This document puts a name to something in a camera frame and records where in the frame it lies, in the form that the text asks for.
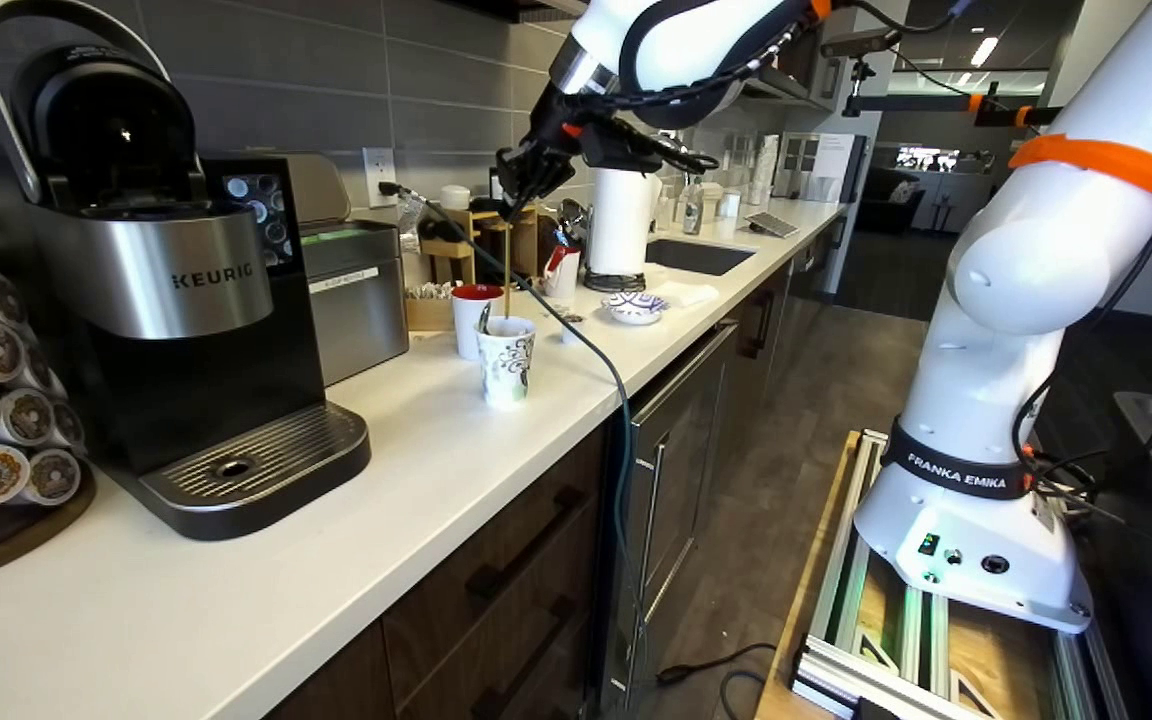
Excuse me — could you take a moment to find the white paper towel roll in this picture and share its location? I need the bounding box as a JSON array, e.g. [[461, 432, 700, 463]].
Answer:
[[579, 162, 661, 294]]

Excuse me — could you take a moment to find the patterned paper cup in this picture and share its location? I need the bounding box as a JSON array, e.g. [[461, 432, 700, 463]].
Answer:
[[477, 310, 538, 412]]

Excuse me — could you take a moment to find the black kitchen sink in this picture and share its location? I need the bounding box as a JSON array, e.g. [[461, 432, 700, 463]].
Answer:
[[642, 234, 757, 280]]

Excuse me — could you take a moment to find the black silver Keurig coffee machine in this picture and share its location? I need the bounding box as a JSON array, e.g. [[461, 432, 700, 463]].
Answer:
[[0, 0, 376, 542]]

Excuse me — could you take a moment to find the silver dishwasher handle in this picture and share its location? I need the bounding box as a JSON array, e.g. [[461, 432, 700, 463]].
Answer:
[[627, 314, 738, 395]]

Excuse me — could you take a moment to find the black drawer handle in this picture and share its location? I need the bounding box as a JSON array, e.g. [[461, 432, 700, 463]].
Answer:
[[464, 483, 593, 603]]

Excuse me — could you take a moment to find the black boom with orange clamp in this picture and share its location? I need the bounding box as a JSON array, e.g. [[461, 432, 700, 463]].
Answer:
[[840, 81, 1072, 135]]

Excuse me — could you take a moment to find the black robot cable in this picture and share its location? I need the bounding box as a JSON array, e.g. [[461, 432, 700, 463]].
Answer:
[[1007, 194, 1152, 472]]

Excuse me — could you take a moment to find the wooden plank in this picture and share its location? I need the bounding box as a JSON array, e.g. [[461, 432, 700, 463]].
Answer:
[[753, 427, 869, 720]]

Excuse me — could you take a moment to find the small blue white plate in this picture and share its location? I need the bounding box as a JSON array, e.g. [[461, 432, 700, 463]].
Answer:
[[596, 290, 673, 332]]

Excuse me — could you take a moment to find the orange strap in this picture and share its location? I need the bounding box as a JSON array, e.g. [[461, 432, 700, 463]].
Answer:
[[1007, 131, 1152, 221]]

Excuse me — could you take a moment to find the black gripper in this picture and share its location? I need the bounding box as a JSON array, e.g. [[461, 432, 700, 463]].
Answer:
[[488, 81, 608, 214]]

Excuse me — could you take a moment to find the wooden condiment organizer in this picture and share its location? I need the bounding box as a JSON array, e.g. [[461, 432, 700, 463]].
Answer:
[[414, 194, 561, 290]]

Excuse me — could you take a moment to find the black floor cable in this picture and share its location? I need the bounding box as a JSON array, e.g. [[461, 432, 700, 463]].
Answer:
[[650, 639, 780, 720]]

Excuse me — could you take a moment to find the small white cup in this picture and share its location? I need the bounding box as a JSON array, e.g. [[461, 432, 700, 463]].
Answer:
[[538, 245, 583, 310]]

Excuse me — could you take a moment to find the dark wooden kitchen cabinet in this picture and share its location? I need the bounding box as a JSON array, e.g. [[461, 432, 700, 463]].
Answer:
[[268, 224, 859, 720]]

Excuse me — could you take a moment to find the silver metal box appliance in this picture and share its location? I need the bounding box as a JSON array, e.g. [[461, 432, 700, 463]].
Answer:
[[285, 152, 413, 392]]

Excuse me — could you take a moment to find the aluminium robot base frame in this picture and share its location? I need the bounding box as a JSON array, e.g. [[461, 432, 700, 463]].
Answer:
[[786, 422, 1133, 720]]

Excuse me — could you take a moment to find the white cup with red inside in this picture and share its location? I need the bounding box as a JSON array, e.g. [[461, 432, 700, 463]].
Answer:
[[446, 280, 508, 362]]

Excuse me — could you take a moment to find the small wooden packet box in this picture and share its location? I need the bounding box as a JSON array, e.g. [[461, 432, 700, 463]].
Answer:
[[398, 282, 461, 339]]

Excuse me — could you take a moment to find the coffee pod carousel rack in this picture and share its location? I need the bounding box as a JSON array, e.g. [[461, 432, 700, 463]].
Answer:
[[0, 214, 99, 592]]

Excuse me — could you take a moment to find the white wall outlet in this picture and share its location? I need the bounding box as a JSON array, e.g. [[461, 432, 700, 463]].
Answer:
[[358, 144, 398, 213]]

